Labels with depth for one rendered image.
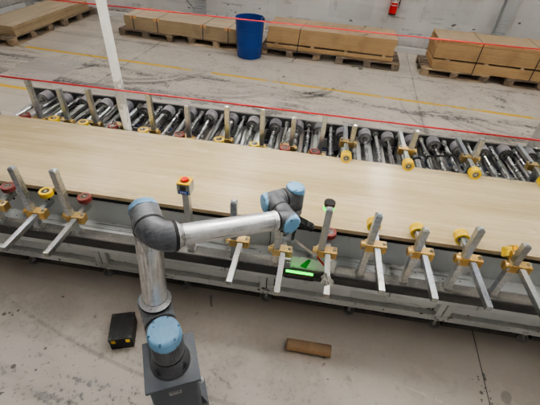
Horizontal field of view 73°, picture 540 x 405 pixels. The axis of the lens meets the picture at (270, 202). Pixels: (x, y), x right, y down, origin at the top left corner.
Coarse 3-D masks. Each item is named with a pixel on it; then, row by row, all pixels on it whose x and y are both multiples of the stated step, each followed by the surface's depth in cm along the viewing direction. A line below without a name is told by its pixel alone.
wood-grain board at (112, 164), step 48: (0, 144) 262; (48, 144) 266; (96, 144) 269; (144, 144) 273; (192, 144) 277; (96, 192) 227; (144, 192) 230; (192, 192) 232; (240, 192) 235; (336, 192) 241; (384, 192) 244; (432, 192) 248; (480, 192) 251; (528, 192) 254; (432, 240) 211; (528, 240) 216
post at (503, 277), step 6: (522, 246) 184; (528, 246) 182; (516, 252) 188; (522, 252) 184; (528, 252) 184; (516, 258) 187; (522, 258) 186; (516, 264) 190; (504, 270) 196; (498, 276) 201; (504, 276) 196; (498, 282) 200; (504, 282) 199; (492, 288) 205; (498, 288) 203; (492, 294) 206
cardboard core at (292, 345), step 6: (288, 342) 246; (294, 342) 246; (300, 342) 246; (306, 342) 246; (312, 342) 247; (288, 348) 245; (294, 348) 245; (300, 348) 244; (306, 348) 244; (312, 348) 244; (318, 348) 244; (324, 348) 244; (330, 348) 244; (318, 354) 244; (324, 354) 243; (330, 354) 243
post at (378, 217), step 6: (378, 216) 183; (372, 222) 190; (378, 222) 185; (372, 228) 189; (378, 228) 188; (372, 234) 191; (366, 240) 198; (372, 240) 194; (366, 252) 200; (366, 258) 203; (360, 264) 207; (360, 270) 210
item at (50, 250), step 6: (84, 204) 226; (90, 204) 228; (84, 210) 223; (72, 222) 214; (66, 228) 210; (72, 228) 213; (60, 234) 206; (66, 234) 208; (54, 240) 202; (60, 240) 204; (48, 246) 199; (54, 246) 199; (48, 252) 195
